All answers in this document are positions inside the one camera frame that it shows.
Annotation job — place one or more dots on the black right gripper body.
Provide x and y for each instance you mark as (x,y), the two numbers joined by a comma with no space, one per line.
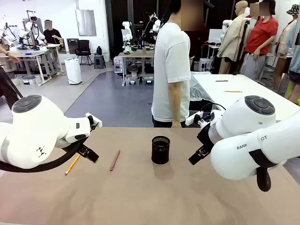
(204,137)

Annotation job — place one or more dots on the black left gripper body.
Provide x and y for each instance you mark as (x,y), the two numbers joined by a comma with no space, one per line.
(93,124)

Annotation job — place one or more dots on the yellow pencil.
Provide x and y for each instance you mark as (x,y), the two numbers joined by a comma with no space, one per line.
(72,164)
(233,91)

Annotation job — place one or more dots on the dark red pen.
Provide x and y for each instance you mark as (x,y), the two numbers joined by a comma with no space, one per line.
(114,160)

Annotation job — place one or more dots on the person's right forearm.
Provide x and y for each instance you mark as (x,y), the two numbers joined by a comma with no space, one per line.
(175,105)

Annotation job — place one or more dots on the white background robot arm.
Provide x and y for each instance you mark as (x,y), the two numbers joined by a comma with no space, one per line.
(127,32)
(7,35)

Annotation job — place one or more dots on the bystander forearm with watch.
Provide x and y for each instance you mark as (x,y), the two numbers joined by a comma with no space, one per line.
(9,55)

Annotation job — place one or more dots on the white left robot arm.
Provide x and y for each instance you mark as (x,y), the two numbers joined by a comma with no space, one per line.
(35,122)

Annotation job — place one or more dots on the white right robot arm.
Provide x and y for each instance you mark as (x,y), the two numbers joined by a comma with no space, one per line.
(246,117)

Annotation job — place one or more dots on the black mesh pen holder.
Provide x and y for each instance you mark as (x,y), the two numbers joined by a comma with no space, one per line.
(160,152)

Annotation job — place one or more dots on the person's right hand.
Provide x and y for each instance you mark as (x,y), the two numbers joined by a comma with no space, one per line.
(176,124)

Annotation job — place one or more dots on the clear plastic sheet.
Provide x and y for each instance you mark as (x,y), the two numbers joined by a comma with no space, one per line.
(198,89)

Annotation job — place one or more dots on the white air purifier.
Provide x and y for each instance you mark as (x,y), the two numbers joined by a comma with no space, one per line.
(73,70)

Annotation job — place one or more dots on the grey storage box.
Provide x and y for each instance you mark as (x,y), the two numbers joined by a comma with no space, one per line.
(133,81)
(148,81)
(29,80)

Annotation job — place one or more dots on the black step stool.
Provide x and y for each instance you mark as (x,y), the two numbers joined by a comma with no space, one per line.
(100,61)

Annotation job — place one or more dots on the lit computer tower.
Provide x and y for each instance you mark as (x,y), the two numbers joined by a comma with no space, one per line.
(118,65)

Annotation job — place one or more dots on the white table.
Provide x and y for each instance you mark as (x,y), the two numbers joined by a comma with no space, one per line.
(246,86)

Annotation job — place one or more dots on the white computer case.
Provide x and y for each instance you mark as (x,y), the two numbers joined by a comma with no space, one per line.
(204,64)

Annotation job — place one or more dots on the black jug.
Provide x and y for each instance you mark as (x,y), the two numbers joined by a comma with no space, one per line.
(99,50)

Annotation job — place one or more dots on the black office chair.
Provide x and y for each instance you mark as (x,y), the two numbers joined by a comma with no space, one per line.
(83,47)

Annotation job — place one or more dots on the black cabinet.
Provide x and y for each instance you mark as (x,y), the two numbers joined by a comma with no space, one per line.
(72,45)

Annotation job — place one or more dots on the wooden top table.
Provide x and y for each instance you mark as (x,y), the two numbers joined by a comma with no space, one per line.
(136,54)

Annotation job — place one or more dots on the person in white t-shirt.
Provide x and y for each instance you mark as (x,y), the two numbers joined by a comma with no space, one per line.
(171,58)

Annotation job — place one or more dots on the white desk with grey legs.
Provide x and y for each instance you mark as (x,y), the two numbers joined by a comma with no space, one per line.
(52,46)

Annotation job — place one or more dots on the mannequin in dark red top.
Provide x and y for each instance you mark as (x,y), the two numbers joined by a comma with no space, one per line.
(199,42)

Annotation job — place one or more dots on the seated person in black t-shirt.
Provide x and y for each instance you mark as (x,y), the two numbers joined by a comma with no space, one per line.
(52,35)

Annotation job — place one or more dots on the mannequin in beige jacket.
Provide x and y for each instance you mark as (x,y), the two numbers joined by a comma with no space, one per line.
(230,42)

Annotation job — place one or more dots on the white monitor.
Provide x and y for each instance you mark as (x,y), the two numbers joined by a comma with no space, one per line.
(214,36)

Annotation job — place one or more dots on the white robot rig with red top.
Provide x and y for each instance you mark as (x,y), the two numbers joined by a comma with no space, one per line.
(32,30)

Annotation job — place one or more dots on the person in red t-shirt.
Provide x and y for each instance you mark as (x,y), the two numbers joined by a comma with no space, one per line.
(261,35)

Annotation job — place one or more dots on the mannequin with patterned bucket hat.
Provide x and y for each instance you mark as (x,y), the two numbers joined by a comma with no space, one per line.
(284,44)

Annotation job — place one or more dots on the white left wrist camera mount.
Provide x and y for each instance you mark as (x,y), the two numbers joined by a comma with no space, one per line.
(98,122)

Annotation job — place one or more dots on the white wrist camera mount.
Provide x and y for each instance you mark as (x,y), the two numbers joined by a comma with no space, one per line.
(193,118)
(98,122)

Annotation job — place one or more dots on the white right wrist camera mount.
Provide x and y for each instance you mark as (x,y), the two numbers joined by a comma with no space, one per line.
(193,118)

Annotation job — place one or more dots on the silver wall panel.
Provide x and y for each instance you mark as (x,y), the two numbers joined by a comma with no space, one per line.
(85,23)

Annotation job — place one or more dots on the black camera tripod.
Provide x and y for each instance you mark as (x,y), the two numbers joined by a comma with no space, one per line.
(242,42)

